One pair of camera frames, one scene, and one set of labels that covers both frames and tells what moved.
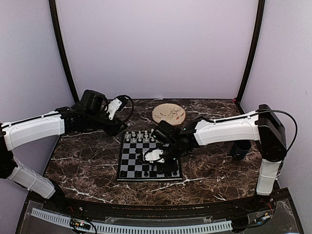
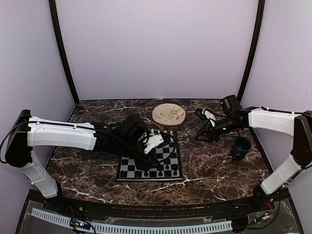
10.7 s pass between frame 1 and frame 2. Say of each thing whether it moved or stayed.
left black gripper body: moved
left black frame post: stayed
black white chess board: stayed
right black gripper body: moved
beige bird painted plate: stayed
